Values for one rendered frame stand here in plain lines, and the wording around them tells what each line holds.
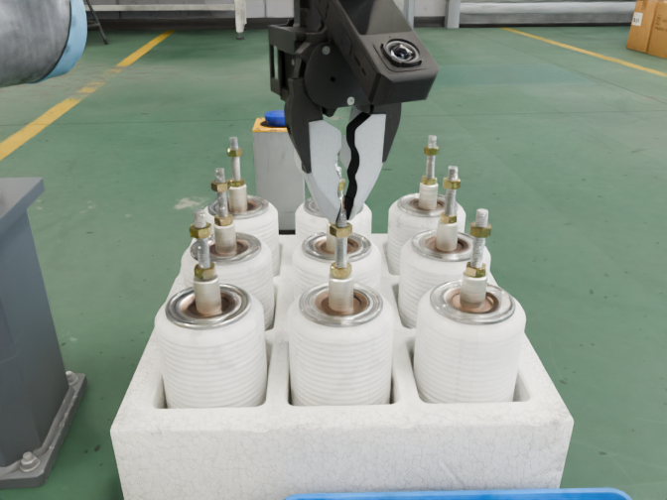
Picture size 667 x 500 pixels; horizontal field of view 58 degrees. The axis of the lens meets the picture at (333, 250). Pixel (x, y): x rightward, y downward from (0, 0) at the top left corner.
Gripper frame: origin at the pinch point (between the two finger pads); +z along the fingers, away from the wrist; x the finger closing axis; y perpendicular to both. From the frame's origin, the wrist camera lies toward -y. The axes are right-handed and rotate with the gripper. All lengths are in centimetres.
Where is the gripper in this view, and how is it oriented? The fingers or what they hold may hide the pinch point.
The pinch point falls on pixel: (344, 209)
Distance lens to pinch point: 49.4
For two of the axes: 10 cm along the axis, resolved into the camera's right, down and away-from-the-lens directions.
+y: -4.2, -4.0, 8.2
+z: 0.0, 9.0, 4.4
